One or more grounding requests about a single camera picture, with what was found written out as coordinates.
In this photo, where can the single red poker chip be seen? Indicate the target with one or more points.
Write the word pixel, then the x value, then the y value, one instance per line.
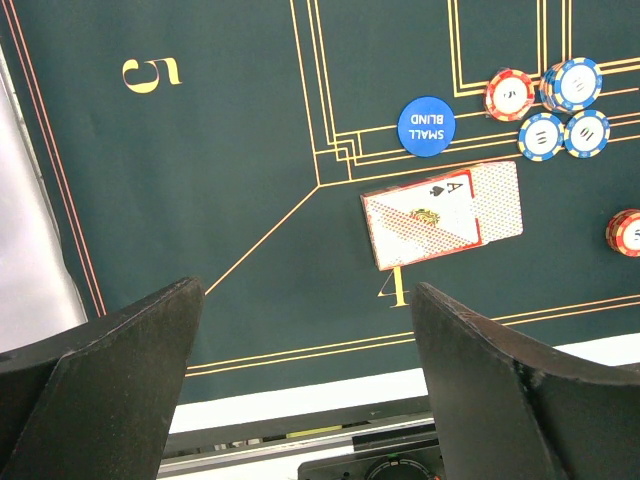
pixel 509 95

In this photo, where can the aluminium mounting rail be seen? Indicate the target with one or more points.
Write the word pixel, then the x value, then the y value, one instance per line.
pixel 287 454

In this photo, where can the red poker chip stack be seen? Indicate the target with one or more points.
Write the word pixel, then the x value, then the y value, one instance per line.
pixel 622 232

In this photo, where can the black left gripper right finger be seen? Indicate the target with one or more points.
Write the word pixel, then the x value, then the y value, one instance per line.
pixel 507 406

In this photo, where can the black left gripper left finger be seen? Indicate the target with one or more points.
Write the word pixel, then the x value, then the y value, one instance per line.
pixel 97 401

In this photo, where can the green poker table mat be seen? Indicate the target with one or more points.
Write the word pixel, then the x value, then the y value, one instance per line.
pixel 232 141

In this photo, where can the blue poker chip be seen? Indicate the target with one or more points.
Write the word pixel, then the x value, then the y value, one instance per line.
pixel 571 86
pixel 541 137
pixel 587 133

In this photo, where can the red playing card deck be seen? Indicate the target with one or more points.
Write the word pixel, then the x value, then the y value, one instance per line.
pixel 464 209

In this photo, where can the blue small blind button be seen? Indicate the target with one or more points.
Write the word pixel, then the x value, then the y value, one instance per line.
pixel 426 126

